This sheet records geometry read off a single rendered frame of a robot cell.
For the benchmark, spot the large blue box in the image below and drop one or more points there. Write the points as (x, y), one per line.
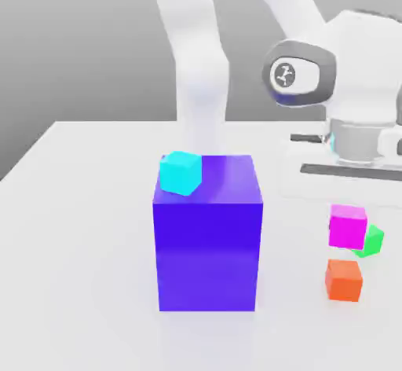
(207, 251)

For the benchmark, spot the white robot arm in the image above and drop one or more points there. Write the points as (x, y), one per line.
(201, 63)

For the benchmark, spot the small magenta cube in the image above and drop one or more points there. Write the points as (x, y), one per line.
(347, 231)

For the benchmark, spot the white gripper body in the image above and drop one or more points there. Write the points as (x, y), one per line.
(345, 171)

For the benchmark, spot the small cyan cube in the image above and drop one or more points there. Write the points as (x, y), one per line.
(180, 173)

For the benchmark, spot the small green cube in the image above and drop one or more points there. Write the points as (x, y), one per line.
(373, 242)

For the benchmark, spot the small orange cube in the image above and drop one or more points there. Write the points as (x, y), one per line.
(344, 283)

